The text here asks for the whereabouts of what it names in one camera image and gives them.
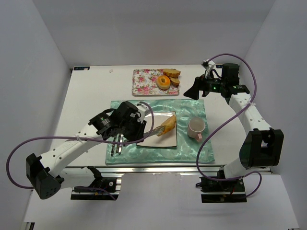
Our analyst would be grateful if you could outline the metal serving tongs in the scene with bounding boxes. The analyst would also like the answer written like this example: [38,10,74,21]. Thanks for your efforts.
[143,126,165,138]

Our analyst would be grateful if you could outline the brown bread slice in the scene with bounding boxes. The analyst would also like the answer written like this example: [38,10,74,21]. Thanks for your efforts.
[170,77,180,87]
[163,69,181,78]

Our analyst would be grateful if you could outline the lower brown bread slice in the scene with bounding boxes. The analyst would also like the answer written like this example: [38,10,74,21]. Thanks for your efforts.
[170,77,180,87]

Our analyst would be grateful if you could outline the pink mug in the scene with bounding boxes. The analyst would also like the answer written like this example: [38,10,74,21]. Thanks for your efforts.
[187,117,206,142]

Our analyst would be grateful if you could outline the fork with patterned handle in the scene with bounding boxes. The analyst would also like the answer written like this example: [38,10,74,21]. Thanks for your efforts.
[110,135,119,157]

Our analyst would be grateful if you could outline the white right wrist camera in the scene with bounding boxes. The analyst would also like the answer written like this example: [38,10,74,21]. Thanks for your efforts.
[201,60,215,78]

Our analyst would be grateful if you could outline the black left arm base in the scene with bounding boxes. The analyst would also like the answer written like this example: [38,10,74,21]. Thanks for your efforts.
[71,166,118,201]

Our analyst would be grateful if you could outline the aluminium frame rail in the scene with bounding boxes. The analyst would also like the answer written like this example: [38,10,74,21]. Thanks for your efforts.
[31,165,274,192]

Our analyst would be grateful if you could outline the square white plate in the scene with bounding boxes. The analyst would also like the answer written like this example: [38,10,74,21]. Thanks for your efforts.
[136,111,177,148]

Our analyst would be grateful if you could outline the orange ring donut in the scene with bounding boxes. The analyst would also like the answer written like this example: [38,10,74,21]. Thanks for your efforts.
[156,75,171,90]

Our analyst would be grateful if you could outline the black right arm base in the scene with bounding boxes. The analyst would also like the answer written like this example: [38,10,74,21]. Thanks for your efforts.
[195,177,247,204]

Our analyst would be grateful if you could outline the floral rectangular tray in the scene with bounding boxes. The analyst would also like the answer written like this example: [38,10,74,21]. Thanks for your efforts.
[131,69,179,96]

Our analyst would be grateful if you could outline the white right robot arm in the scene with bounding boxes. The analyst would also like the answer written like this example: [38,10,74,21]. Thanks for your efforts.
[184,61,284,179]

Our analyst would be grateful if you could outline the spoon with patterned handle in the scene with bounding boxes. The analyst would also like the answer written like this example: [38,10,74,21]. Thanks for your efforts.
[116,134,123,155]

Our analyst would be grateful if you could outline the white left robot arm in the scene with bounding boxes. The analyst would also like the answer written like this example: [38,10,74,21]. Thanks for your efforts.
[26,101,151,199]

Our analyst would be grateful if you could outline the green satin placemat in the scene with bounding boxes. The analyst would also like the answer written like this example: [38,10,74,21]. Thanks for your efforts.
[105,99,207,165]

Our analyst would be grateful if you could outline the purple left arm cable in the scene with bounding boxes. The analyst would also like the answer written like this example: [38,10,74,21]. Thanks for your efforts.
[6,101,155,199]

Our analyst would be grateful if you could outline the long yellow bread loaf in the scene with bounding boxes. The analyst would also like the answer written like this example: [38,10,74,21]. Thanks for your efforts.
[157,115,177,136]

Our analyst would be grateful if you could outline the blue label sticker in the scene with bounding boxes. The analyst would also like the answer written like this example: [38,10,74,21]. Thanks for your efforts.
[73,66,90,71]

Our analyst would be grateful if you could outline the upper brown bread slice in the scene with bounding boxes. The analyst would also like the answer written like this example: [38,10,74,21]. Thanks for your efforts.
[163,69,181,78]

